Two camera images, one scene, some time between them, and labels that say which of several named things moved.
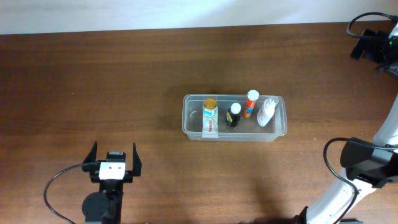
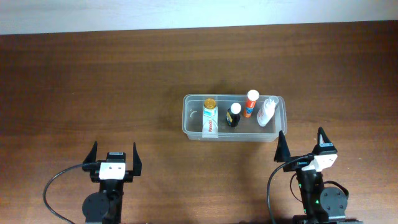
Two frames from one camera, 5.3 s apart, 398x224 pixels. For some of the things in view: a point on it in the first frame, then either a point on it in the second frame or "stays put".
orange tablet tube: (253, 94) stays put
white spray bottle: (267, 112) stays put
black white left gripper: (90, 165) stays put
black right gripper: (376, 40) -> (282, 154)
